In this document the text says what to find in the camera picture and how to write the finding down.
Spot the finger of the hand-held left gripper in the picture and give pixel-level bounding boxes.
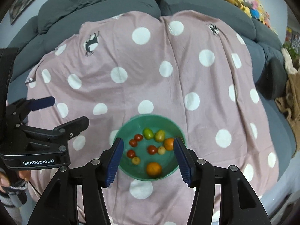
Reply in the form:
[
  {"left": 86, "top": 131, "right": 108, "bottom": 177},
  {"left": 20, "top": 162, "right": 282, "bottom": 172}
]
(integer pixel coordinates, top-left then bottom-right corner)
[
  {"left": 14, "top": 116, "right": 90, "bottom": 154},
  {"left": 5, "top": 96, "right": 56, "bottom": 127}
]

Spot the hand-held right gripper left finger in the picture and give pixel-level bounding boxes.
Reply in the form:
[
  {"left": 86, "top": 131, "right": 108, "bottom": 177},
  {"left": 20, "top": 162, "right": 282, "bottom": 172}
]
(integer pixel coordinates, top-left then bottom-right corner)
[{"left": 27, "top": 138, "right": 124, "bottom": 225}]

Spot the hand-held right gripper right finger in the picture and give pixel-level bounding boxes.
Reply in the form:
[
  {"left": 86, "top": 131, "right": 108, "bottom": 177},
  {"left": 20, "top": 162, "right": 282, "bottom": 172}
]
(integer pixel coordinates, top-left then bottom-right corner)
[{"left": 173, "top": 137, "right": 272, "bottom": 225}]

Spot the green bowl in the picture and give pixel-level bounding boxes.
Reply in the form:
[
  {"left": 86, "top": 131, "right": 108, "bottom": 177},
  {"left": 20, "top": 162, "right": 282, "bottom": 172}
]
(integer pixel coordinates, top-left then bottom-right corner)
[{"left": 115, "top": 114, "right": 185, "bottom": 181}]

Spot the yellow-green mango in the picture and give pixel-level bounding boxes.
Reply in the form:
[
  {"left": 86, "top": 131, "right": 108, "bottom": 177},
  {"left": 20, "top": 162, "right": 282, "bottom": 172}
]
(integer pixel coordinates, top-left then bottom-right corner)
[{"left": 155, "top": 130, "right": 166, "bottom": 143}]

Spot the person's left forearm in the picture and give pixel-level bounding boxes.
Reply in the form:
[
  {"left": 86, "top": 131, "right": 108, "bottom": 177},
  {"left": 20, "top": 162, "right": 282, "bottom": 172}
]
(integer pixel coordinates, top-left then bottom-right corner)
[{"left": 0, "top": 181, "right": 29, "bottom": 208}]

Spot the person's left hand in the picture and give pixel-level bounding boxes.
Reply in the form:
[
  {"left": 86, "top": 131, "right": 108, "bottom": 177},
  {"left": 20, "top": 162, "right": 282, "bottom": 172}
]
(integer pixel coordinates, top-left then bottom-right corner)
[{"left": 0, "top": 169, "right": 32, "bottom": 192}]

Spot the orange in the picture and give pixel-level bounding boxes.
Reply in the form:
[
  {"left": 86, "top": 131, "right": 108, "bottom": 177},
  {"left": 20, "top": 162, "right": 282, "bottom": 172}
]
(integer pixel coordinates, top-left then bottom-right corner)
[
  {"left": 146, "top": 162, "right": 163, "bottom": 178},
  {"left": 163, "top": 138, "right": 175, "bottom": 151}
]

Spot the pink polka dot blanket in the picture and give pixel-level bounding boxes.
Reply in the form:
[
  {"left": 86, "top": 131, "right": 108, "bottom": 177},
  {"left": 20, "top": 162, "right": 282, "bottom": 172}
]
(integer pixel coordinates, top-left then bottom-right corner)
[{"left": 25, "top": 10, "right": 280, "bottom": 225}]

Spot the black cushion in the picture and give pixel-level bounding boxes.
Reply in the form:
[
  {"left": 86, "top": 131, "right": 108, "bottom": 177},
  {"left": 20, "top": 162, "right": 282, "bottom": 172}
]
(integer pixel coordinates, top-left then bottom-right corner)
[{"left": 255, "top": 57, "right": 288, "bottom": 100}]

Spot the brown plush robe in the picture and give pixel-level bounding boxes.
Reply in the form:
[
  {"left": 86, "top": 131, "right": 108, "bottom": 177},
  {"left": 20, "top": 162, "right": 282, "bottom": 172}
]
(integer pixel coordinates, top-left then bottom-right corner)
[{"left": 274, "top": 48, "right": 300, "bottom": 157}]

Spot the grey sofa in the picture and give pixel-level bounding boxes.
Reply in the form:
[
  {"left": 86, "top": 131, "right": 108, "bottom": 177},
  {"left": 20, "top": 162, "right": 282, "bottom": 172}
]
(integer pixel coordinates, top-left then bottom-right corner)
[{"left": 0, "top": 0, "right": 300, "bottom": 218}]

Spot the green plant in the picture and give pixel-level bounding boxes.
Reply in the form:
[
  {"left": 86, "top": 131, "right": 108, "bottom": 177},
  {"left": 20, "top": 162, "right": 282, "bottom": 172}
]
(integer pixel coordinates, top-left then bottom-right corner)
[{"left": 282, "top": 42, "right": 300, "bottom": 61}]

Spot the pile of plush toys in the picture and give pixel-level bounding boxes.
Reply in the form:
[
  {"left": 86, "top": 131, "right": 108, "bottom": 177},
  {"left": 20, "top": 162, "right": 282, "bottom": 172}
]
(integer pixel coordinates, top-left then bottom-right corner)
[{"left": 224, "top": 0, "right": 278, "bottom": 32}]

